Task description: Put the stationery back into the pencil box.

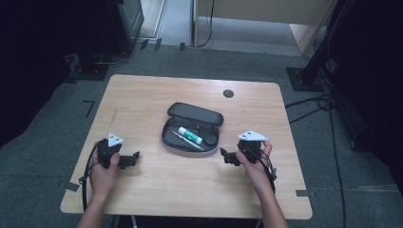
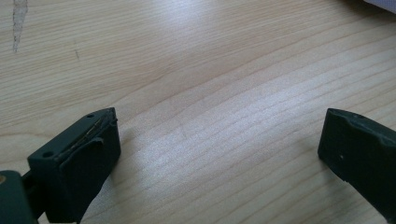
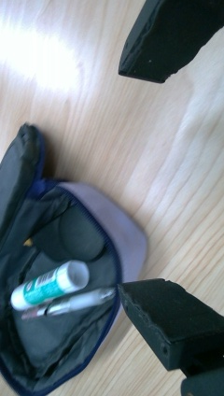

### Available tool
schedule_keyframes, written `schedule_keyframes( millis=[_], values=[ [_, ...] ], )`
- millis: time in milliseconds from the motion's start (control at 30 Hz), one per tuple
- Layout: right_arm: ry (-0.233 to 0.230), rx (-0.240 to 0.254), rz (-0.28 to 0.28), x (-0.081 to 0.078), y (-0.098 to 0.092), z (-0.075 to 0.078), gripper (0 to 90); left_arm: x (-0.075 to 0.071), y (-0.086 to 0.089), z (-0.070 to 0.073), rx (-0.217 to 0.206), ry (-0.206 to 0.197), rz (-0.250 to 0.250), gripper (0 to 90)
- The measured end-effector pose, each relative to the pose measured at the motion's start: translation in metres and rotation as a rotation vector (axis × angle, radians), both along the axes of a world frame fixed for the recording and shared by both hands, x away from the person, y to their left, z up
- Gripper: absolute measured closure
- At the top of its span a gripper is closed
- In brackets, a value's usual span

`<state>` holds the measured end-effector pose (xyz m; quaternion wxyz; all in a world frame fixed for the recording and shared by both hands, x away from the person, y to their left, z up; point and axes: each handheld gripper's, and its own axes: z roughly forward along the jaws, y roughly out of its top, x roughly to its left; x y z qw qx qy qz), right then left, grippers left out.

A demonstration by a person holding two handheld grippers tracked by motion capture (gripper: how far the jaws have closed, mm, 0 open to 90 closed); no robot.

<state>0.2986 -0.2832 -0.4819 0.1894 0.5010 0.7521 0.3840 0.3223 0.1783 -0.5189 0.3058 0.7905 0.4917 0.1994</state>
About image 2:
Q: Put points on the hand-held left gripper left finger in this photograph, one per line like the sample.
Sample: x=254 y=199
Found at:
x=77 y=161

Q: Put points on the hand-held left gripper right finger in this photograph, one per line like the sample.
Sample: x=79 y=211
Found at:
x=361 y=149

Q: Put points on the pale flat item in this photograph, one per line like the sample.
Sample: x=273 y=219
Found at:
x=384 y=3

